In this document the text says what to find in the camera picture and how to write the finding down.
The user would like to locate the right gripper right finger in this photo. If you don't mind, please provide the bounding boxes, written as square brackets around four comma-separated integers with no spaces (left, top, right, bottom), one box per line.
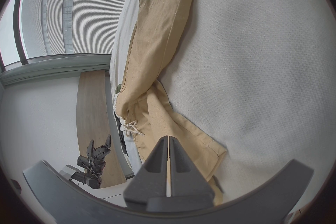
[169,135,214,200]

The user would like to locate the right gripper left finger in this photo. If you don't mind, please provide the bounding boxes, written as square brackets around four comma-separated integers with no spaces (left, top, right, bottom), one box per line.
[123,135,168,204]

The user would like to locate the tan shorts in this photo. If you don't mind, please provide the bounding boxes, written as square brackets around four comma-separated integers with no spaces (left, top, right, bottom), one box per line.
[112,0,227,206]

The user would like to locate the bed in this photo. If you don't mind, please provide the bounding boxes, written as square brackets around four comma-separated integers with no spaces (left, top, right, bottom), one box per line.
[76,0,336,218]

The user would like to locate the black T-shirt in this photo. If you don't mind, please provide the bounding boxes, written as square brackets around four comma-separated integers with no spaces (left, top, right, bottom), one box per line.
[114,113,130,158]

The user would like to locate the grey-green curtain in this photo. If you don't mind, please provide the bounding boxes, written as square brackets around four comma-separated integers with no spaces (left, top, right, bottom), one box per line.
[0,53,114,88]

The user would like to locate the window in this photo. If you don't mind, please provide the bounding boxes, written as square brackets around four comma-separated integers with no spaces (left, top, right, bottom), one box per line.
[0,0,147,66]

